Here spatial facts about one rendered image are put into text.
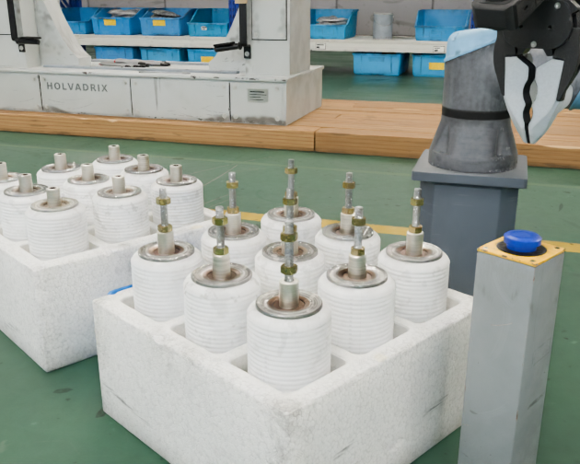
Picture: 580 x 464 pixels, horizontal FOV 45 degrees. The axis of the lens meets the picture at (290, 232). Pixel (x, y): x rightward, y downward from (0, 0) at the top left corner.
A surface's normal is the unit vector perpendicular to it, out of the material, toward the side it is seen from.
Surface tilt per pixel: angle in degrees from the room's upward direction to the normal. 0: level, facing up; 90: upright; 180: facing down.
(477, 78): 92
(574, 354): 0
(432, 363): 90
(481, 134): 72
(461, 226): 90
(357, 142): 90
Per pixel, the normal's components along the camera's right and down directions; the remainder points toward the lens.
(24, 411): 0.00, -0.95
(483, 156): -0.04, 0.03
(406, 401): 0.70, 0.23
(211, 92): -0.30, 0.31
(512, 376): -0.72, 0.22
